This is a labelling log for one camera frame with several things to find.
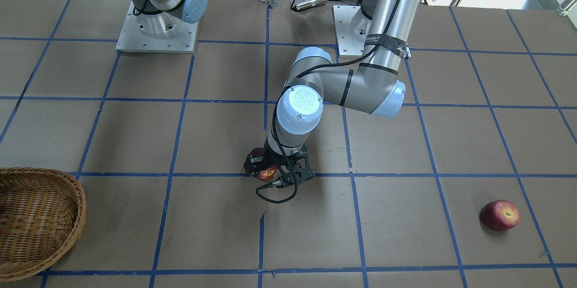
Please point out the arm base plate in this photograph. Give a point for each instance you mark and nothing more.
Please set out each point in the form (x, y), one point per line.
(130, 38)
(352, 28)

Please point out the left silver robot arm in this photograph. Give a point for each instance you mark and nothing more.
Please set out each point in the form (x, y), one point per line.
(382, 27)

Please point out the dark red apple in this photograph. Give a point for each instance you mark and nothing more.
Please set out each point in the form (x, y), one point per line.
(267, 172)

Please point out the wicker basket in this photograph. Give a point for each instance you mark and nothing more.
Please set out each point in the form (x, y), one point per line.
(43, 213)

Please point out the silver metal cylinder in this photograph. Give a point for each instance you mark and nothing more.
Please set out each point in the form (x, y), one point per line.
(307, 4)

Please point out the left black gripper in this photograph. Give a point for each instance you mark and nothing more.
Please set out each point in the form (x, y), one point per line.
(252, 164)

